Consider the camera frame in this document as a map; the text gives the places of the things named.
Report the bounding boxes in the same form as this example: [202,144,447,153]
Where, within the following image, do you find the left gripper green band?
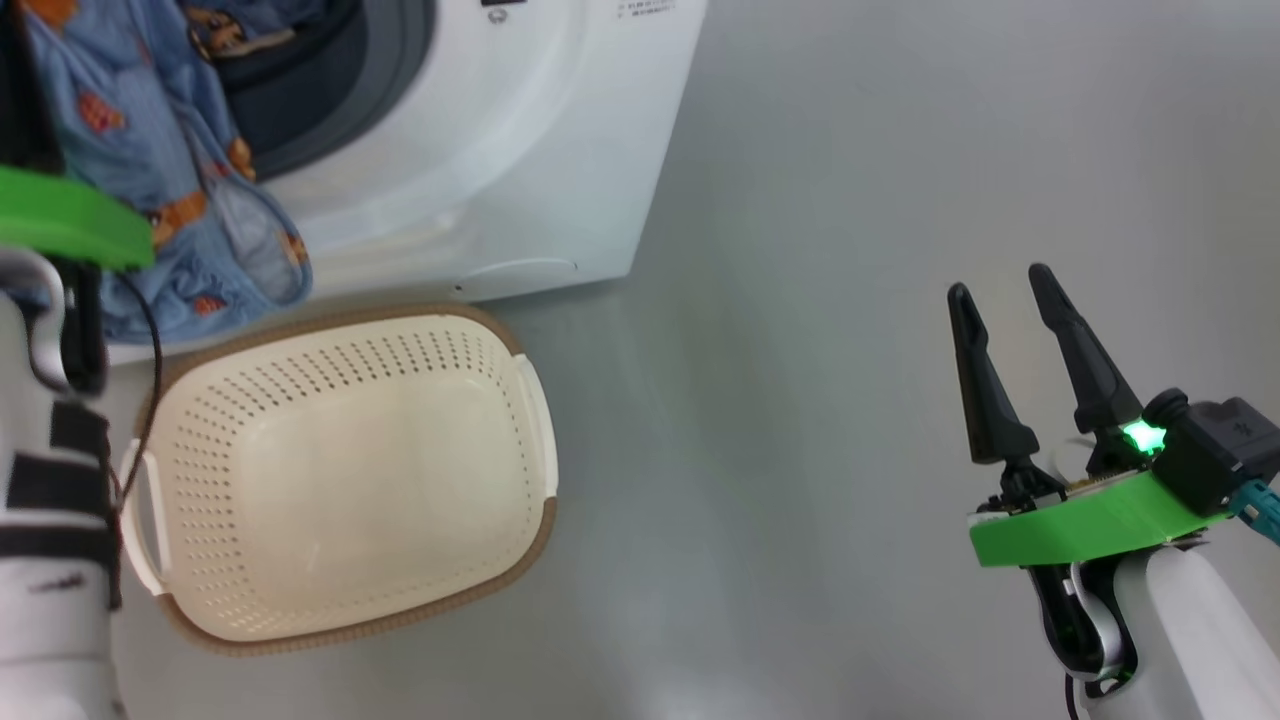
[0,10,156,393]

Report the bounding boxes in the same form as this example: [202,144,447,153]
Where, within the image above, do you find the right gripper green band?
[947,263,1233,699]

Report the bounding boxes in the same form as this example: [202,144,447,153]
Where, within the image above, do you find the cream perforated laundry basket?
[118,303,559,658]

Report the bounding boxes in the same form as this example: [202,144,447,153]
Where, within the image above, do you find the white front-load washing machine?
[100,0,709,366]

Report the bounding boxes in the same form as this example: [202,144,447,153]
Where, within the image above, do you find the round white filter cover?
[455,258,579,296]

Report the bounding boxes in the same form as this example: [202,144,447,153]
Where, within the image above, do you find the right camera cable teal connector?
[1230,478,1280,546]

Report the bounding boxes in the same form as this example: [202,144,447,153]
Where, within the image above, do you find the thin black left gripper cable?
[110,270,166,511]

